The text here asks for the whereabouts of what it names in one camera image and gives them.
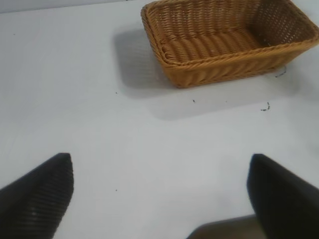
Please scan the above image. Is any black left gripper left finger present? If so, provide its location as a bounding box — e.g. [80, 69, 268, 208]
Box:
[0, 152, 75, 239]

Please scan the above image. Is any brown woven wicker basket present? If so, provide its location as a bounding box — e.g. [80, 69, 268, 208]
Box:
[141, 0, 319, 89]

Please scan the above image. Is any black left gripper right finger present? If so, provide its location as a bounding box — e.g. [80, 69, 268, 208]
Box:
[247, 153, 319, 239]

